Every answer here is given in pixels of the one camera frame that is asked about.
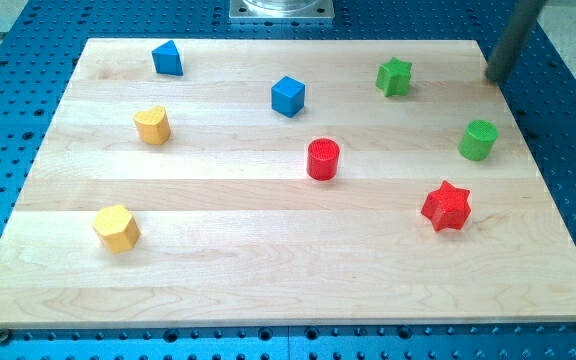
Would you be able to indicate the red cylinder block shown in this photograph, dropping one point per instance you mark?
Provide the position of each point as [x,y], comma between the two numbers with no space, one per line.
[322,159]

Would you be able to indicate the green cylinder block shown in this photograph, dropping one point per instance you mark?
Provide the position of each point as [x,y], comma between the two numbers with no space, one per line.
[477,140]

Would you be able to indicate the red star block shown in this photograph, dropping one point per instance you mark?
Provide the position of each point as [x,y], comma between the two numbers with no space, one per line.
[447,207]

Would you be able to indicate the green star block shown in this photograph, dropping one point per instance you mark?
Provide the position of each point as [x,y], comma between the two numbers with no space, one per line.
[394,77]

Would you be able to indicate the blue cube block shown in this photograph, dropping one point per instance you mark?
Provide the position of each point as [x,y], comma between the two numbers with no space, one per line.
[288,96]

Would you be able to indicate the blue triangular prism block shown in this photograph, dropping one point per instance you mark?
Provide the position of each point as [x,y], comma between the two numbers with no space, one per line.
[167,60]

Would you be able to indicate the wooden board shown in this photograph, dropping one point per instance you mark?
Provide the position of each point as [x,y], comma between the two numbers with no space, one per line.
[234,231]

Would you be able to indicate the yellow hexagon block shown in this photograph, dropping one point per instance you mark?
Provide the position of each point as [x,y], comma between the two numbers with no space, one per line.
[117,229]

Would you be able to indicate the yellow heart block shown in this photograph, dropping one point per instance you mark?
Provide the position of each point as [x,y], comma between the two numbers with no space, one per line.
[152,125]

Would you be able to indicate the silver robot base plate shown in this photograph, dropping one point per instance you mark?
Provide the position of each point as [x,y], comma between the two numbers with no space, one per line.
[281,9]

